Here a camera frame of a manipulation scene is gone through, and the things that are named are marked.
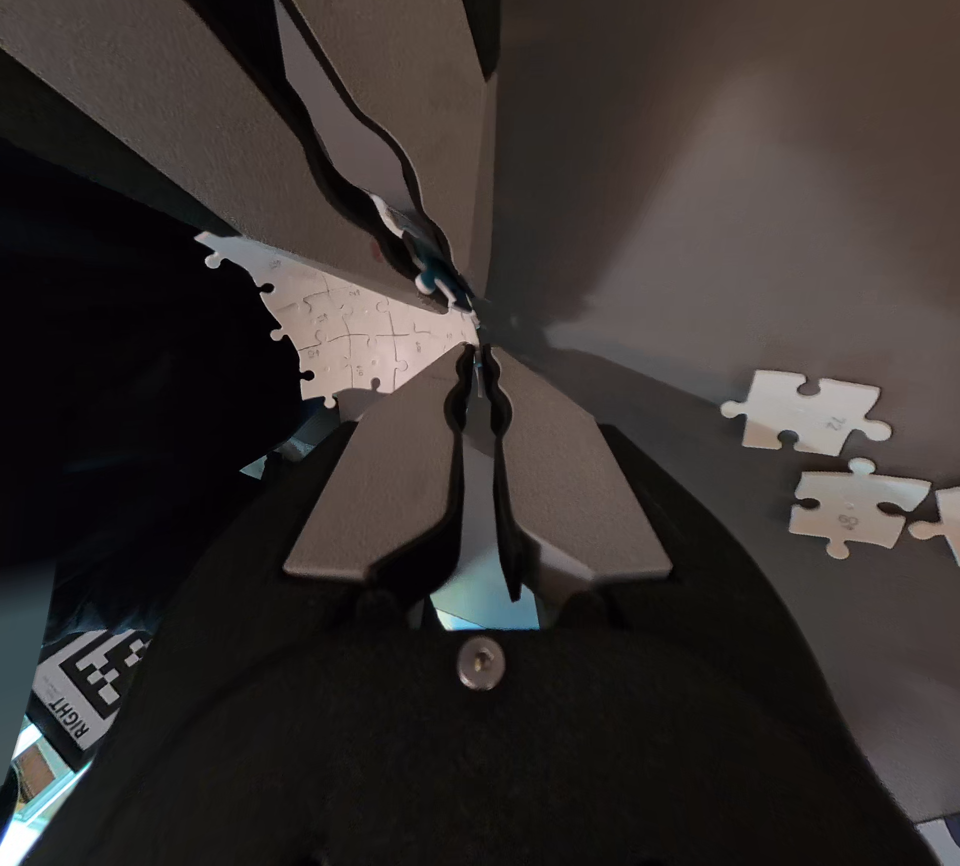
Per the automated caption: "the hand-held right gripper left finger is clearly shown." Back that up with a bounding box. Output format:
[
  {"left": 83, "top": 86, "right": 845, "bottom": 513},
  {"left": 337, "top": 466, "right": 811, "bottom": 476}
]
[{"left": 283, "top": 344, "right": 478, "bottom": 613}]

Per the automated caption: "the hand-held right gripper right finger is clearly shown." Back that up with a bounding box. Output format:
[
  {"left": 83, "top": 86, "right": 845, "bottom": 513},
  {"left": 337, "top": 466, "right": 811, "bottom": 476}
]
[{"left": 486, "top": 345, "right": 674, "bottom": 628}]

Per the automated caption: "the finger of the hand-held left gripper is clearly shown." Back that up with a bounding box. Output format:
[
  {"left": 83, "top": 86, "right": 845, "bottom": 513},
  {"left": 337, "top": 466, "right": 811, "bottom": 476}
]
[
  {"left": 0, "top": 0, "right": 451, "bottom": 315},
  {"left": 257, "top": 0, "right": 500, "bottom": 298}
]

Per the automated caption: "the partly built puzzle ball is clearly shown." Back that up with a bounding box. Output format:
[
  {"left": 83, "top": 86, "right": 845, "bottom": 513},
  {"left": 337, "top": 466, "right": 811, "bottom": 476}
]
[{"left": 195, "top": 194, "right": 483, "bottom": 411}]

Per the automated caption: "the person's dark-clothed torso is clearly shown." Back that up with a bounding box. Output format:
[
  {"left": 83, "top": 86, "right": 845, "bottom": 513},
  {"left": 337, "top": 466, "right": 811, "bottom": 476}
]
[{"left": 0, "top": 146, "right": 316, "bottom": 657}]

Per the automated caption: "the black white printed tag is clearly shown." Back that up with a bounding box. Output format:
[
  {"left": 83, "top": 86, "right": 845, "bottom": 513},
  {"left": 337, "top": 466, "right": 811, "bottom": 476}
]
[{"left": 30, "top": 629, "right": 151, "bottom": 750}]

